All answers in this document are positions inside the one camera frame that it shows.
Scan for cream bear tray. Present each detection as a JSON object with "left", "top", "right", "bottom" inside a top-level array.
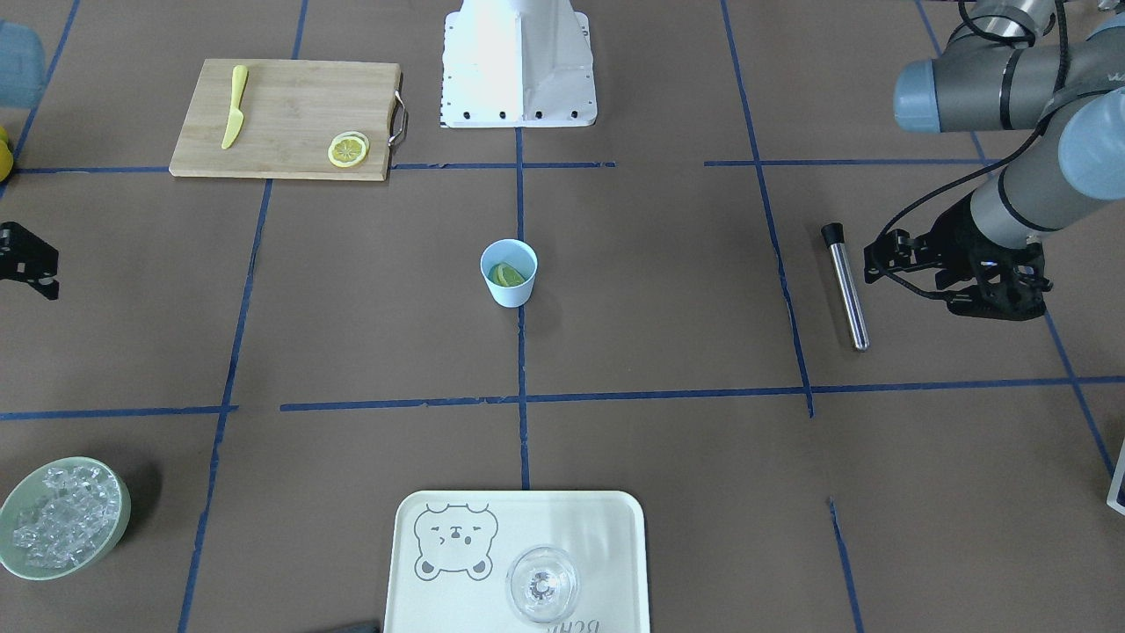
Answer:
[{"left": 383, "top": 491, "right": 651, "bottom": 632}]

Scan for lemon slice on board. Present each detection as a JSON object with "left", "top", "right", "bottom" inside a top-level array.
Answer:
[{"left": 327, "top": 132, "right": 369, "bottom": 169}]

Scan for yellow plastic knife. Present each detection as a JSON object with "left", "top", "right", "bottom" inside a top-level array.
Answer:
[{"left": 221, "top": 64, "right": 249, "bottom": 150}]

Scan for wooden cutting board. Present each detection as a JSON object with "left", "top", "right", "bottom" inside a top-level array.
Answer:
[{"left": 169, "top": 58, "right": 406, "bottom": 183}]

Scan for yellow lemons at edge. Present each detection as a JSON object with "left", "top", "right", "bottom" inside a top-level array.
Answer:
[{"left": 0, "top": 126, "right": 15, "bottom": 183}]

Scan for yellow lemon half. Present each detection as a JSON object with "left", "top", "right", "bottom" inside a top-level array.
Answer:
[{"left": 487, "top": 263, "right": 527, "bottom": 288}]

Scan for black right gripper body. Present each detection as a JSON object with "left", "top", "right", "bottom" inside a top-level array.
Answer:
[{"left": 1, "top": 221, "right": 61, "bottom": 301}]

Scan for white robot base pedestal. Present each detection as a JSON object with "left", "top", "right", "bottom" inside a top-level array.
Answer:
[{"left": 439, "top": 1, "right": 599, "bottom": 129}]

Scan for light blue cup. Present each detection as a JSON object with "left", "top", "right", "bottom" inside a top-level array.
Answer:
[{"left": 482, "top": 239, "right": 538, "bottom": 309}]

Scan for steel muddler black tip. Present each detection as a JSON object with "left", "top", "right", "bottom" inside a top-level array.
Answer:
[{"left": 820, "top": 221, "right": 869, "bottom": 353}]

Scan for green bowl of ice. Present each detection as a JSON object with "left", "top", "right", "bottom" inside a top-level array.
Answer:
[{"left": 1, "top": 456, "right": 132, "bottom": 581}]

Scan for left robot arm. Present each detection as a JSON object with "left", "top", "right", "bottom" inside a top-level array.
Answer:
[{"left": 864, "top": 1, "right": 1124, "bottom": 322}]

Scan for clear glass on tray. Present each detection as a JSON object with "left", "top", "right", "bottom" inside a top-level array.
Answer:
[{"left": 506, "top": 544, "right": 581, "bottom": 625}]

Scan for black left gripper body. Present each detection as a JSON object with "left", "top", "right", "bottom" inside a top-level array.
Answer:
[{"left": 864, "top": 196, "right": 1053, "bottom": 322}]

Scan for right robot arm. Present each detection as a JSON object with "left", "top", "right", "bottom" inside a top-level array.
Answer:
[{"left": 1, "top": 19, "right": 61, "bottom": 301}]

